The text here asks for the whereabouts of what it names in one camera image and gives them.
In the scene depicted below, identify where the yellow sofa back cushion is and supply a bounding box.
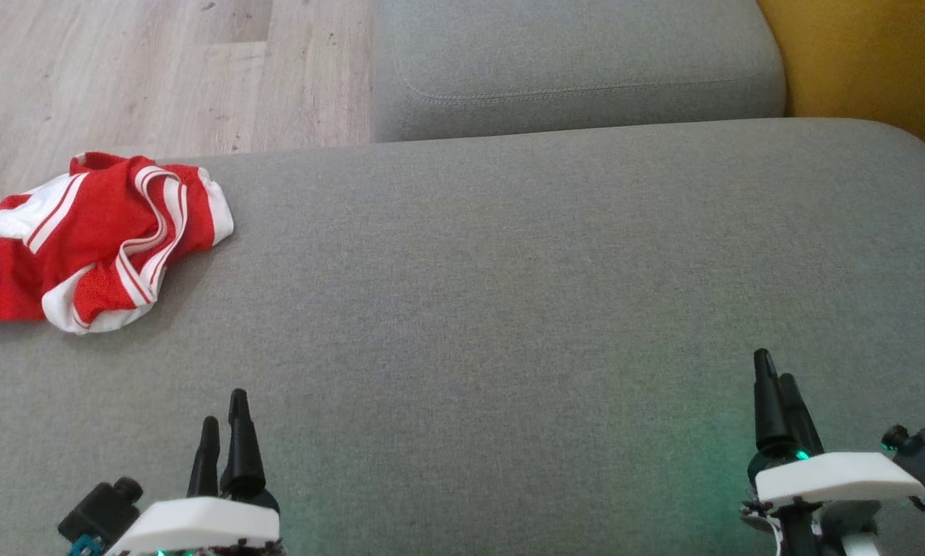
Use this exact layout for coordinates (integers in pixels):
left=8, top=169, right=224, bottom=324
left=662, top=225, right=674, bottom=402
left=756, top=0, right=925, bottom=172

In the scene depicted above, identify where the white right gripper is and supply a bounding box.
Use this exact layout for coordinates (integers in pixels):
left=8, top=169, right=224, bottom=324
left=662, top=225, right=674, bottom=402
left=740, top=349, right=925, bottom=556

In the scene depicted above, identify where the red basketball jersey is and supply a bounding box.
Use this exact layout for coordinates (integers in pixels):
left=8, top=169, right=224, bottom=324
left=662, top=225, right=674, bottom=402
left=0, top=151, right=235, bottom=334

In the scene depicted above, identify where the large grey sofa seat cushion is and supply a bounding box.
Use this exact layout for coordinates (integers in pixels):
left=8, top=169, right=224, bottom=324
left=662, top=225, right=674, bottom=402
left=0, top=117, right=925, bottom=556

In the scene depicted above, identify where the small grey sofa seat cushion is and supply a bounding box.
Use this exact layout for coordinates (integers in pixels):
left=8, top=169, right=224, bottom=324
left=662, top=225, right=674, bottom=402
left=370, top=0, right=788, bottom=144

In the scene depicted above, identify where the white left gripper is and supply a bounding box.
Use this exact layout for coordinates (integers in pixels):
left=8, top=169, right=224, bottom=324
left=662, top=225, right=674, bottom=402
left=106, top=388, right=282, bottom=556

